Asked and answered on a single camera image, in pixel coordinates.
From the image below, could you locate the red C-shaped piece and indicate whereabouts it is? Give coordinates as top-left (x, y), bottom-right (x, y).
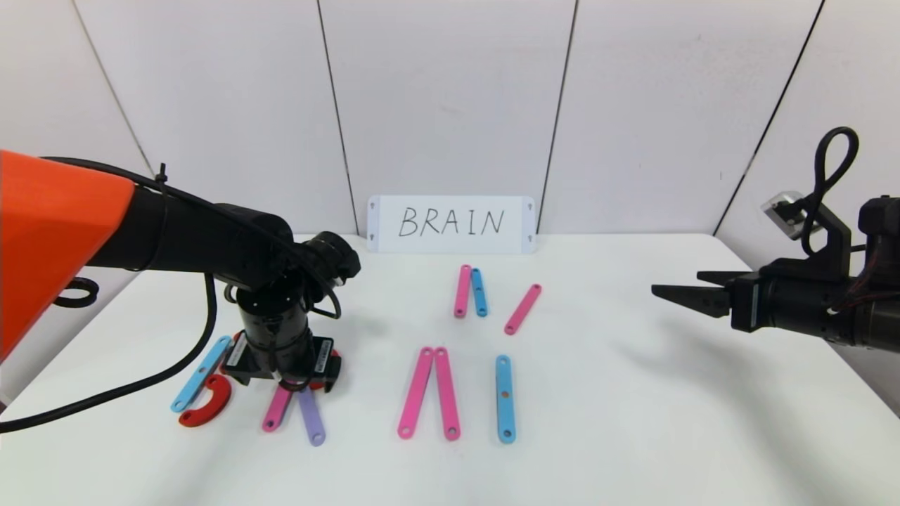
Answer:
top-left (178, 373), bottom-right (233, 428)
top-left (219, 332), bottom-right (245, 375)
top-left (309, 348), bottom-right (342, 392)

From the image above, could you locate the pink holed strip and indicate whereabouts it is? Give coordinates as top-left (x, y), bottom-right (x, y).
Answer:
top-left (454, 264), bottom-right (473, 319)
top-left (504, 283), bottom-right (543, 336)
top-left (262, 385), bottom-right (294, 433)
top-left (397, 346), bottom-right (435, 441)
top-left (434, 347), bottom-right (462, 441)

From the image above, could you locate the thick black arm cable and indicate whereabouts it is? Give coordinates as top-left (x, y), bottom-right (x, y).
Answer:
top-left (0, 273), bottom-right (219, 434)

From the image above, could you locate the looped black camera cable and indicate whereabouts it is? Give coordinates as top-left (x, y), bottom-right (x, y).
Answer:
top-left (802, 126), bottom-right (859, 257)

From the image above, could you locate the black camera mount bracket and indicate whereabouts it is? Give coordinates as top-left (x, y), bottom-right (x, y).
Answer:
top-left (765, 202), bottom-right (851, 280)

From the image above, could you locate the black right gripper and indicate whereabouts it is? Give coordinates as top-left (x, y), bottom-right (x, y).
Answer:
top-left (651, 271), bottom-right (856, 346)

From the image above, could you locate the light blue holed strip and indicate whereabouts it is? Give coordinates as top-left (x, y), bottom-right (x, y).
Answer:
top-left (170, 335), bottom-right (233, 413)

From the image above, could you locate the short blue holed strip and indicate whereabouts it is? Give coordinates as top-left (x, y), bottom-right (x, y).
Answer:
top-left (470, 268), bottom-right (489, 318)

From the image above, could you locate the long blue holed strip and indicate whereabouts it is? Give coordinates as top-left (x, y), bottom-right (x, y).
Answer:
top-left (495, 355), bottom-right (517, 444)

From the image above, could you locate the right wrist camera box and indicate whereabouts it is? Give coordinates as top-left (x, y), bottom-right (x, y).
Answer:
top-left (761, 191), bottom-right (809, 238)

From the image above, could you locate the short purple holed strip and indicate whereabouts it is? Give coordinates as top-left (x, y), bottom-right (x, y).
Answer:
top-left (298, 388), bottom-right (327, 448)

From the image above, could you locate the white BRAIN sign card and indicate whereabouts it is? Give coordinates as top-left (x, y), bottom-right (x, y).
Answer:
top-left (366, 196), bottom-right (536, 254)

